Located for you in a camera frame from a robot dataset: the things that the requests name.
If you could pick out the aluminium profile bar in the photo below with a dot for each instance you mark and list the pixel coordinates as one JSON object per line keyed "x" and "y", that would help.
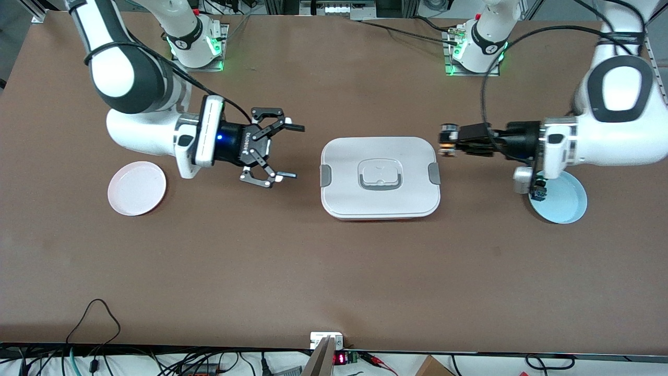
{"x": 321, "y": 360}

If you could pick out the pink round plate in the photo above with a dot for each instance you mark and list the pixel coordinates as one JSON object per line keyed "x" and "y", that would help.
{"x": 136, "y": 189}

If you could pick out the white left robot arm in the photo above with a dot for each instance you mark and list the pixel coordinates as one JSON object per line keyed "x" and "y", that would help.
{"x": 621, "y": 94}

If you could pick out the red digit display module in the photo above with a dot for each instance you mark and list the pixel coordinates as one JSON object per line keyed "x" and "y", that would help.
{"x": 342, "y": 359}

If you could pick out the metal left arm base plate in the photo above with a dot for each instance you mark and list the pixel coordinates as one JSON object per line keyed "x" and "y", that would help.
{"x": 472, "y": 74}

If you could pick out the aluminium corner bracket rail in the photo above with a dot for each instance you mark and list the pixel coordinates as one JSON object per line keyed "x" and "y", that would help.
{"x": 657, "y": 62}

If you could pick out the green push-button switch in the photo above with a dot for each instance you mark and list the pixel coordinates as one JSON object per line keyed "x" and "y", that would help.
{"x": 540, "y": 193}

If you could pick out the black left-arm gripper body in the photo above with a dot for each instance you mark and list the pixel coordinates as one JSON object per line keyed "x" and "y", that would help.
{"x": 519, "y": 140}

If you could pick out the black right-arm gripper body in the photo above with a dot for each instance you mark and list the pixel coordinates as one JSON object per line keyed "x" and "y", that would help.
{"x": 233, "y": 143}

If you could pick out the white lit power strip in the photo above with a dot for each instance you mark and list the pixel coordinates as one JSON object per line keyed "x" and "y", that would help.
{"x": 339, "y": 8}

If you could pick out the brown cardboard box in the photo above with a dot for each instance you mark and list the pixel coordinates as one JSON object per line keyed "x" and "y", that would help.
{"x": 433, "y": 367}

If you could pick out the orange push-button switch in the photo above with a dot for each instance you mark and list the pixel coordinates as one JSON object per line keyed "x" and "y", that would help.
{"x": 448, "y": 140}

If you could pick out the light blue round plate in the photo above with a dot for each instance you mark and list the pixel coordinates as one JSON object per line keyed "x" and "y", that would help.
{"x": 566, "y": 201}

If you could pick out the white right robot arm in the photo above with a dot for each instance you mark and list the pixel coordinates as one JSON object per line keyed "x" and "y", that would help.
{"x": 125, "y": 73}

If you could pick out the white lunch box grey clips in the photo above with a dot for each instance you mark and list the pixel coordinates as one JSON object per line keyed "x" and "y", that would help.
{"x": 381, "y": 198}

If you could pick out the small white clamp block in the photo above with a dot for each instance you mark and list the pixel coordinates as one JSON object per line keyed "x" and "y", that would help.
{"x": 321, "y": 337}

